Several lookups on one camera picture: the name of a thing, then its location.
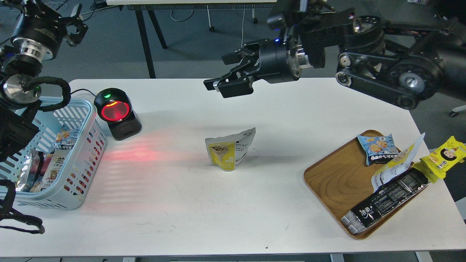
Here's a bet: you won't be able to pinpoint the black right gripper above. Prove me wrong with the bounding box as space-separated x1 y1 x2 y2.
203 38 301 98

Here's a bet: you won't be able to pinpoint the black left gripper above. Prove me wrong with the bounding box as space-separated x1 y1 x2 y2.
0 0 88 60

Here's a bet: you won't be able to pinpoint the yellow white nut pouch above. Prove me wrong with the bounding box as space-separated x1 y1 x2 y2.
205 127 256 171

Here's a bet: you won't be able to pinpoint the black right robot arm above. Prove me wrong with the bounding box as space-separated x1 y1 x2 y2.
204 0 465 110

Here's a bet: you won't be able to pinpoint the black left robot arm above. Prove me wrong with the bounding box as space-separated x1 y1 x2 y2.
0 0 88 162

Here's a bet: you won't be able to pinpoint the light blue plastic basket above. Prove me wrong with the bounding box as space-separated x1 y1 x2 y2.
0 98 107 209

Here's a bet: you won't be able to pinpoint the snacks inside basket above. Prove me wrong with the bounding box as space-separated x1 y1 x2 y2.
16 127 80 193

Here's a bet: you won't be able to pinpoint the blue snack packet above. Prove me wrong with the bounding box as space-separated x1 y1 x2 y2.
357 134 400 166

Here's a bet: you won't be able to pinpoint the yellow white snack pouch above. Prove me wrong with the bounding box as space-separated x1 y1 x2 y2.
371 133 425 192

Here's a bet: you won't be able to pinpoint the black long snack package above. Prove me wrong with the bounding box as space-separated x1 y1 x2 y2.
340 168 430 234

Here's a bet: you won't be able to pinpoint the yellow cartoon snack packet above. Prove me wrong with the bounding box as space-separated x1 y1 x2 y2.
412 136 466 183

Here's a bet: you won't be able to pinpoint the black leg background table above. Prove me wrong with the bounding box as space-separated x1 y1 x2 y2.
106 0 275 79

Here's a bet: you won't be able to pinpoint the black barcode scanner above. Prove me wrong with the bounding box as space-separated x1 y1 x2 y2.
94 88 142 141

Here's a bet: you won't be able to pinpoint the wooden tray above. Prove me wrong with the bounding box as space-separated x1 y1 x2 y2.
304 138 427 239

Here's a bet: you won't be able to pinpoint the white hanging cable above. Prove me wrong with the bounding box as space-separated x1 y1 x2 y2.
239 7 245 49

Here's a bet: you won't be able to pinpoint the floor cables bundle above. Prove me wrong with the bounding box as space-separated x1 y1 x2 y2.
47 0 110 22

